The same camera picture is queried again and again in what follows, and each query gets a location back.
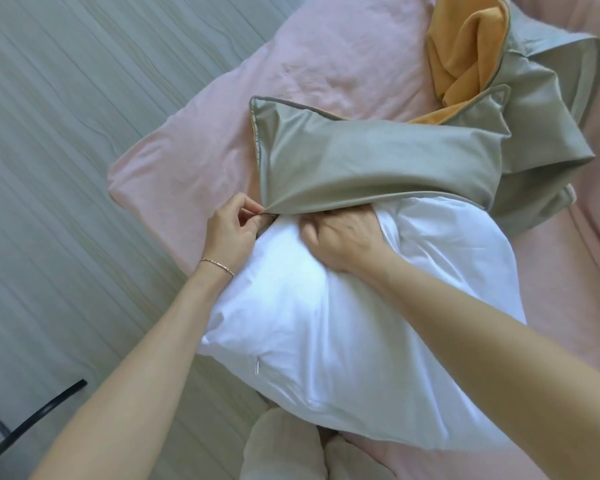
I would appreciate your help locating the person's right hand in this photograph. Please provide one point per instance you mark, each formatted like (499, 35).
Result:
(345, 239)

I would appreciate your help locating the person's left hand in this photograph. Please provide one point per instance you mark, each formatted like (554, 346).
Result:
(230, 239)

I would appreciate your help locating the grey-green cushion cover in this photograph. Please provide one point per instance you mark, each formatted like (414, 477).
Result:
(545, 119)
(380, 159)

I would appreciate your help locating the white cushion insert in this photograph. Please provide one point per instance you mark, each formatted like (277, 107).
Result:
(340, 334)

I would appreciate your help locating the person's right forearm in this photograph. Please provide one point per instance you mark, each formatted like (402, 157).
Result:
(505, 374)

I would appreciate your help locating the person's left forearm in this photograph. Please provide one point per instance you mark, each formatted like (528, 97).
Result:
(125, 384)

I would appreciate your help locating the person's white trousers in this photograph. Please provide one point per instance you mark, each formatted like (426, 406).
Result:
(285, 449)

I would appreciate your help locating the pink bed sheet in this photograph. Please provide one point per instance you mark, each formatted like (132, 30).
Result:
(330, 59)

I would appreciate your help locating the black chair base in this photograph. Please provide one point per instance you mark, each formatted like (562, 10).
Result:
(30, 424)

